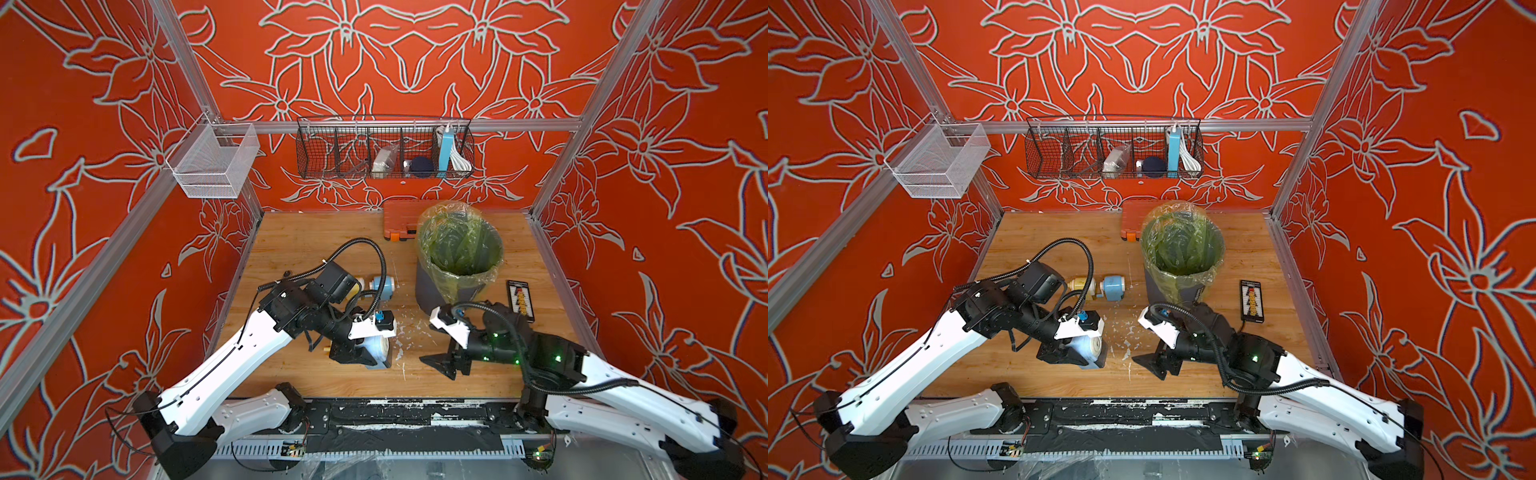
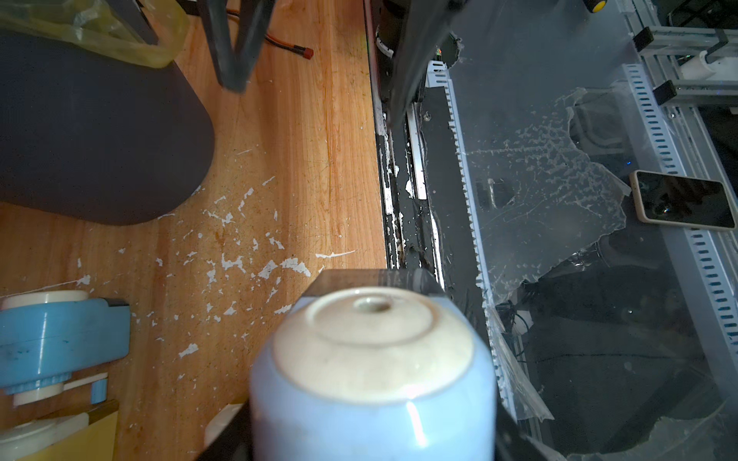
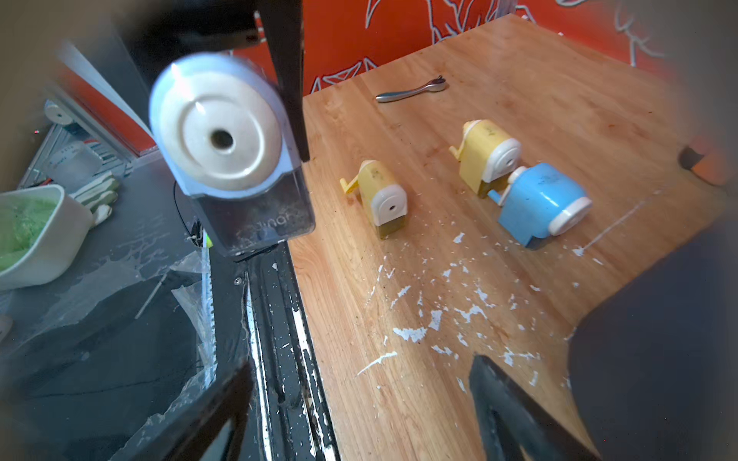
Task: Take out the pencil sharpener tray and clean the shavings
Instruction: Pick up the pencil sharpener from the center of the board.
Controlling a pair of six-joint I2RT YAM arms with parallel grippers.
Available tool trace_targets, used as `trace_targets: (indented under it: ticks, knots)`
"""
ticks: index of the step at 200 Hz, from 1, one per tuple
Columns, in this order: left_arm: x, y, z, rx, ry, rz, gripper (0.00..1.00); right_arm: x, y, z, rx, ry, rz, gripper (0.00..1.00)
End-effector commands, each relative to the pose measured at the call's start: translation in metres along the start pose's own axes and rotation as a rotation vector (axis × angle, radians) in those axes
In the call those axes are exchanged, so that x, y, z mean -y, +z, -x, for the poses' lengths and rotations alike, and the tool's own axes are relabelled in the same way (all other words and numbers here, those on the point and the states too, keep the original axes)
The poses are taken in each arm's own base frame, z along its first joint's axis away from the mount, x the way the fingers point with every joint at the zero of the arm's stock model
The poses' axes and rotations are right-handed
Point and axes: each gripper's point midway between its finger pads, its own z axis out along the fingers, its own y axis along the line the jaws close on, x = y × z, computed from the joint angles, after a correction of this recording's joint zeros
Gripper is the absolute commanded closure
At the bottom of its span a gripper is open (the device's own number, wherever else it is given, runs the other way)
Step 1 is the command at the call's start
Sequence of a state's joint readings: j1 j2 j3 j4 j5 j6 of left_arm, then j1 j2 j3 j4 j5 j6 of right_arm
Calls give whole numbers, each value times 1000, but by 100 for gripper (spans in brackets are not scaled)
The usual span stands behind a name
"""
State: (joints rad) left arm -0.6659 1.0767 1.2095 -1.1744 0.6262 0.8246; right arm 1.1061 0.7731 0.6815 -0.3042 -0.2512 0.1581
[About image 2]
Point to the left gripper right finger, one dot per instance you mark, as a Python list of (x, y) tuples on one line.
[(510, 444)]

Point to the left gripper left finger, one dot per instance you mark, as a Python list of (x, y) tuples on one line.
[(229, 435)]

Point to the light blue sharpener front row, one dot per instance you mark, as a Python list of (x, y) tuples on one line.
[(373, 373)]

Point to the blue sharpener back row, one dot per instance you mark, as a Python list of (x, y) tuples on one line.
[(48, 336)]

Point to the yellow sharpener back row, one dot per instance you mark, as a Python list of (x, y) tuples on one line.
[(86, 435)]

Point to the smartphone below table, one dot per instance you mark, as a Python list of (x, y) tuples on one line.
[(680, 201)]

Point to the dark grey garbage bin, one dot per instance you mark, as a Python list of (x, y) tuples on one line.
[(97, 139)]

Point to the yellow-green plastic bin liner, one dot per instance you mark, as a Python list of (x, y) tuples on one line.
[(98, 28)]

